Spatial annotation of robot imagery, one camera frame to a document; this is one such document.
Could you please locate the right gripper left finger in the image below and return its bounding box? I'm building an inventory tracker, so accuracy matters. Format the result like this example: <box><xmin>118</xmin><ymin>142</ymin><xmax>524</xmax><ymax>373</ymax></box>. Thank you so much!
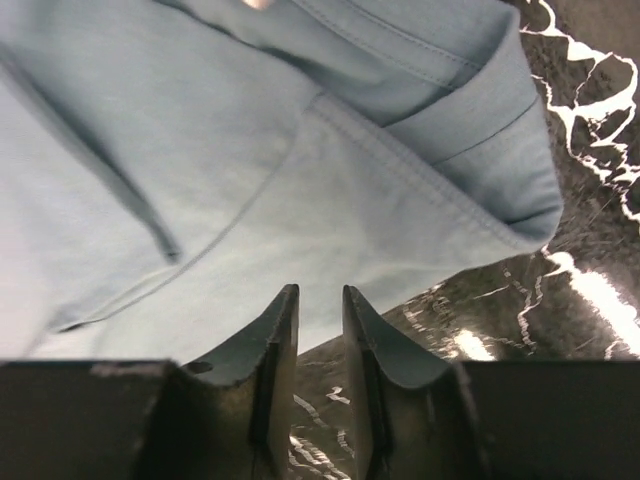
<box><xmin>1</xmin><ymin>285</ymin><xmax>299</xmax><ymax>479</ymax></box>

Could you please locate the blue t-shirt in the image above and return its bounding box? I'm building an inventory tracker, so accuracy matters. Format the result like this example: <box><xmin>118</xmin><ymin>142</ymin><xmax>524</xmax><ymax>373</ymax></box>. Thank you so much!
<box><xmin>1</xmin><ymin>1</ymin><xmax>563</xmax><ymax>362</ymax></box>

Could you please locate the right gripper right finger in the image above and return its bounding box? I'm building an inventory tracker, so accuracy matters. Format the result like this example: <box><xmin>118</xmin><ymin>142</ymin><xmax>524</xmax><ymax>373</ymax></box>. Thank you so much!
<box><xmin>342</xmin><ymin>286</ymin><xmax>639</xmax><ymax>479</ymax></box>

